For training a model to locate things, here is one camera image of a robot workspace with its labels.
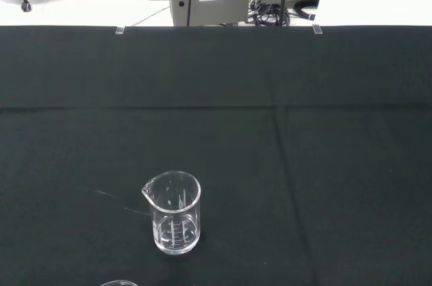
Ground black bench cloth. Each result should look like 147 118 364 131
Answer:
0 24 432 286

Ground black cable bundle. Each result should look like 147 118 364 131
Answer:
248 0 292 27

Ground black ribbed hose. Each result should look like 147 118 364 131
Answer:
293 0 319 21

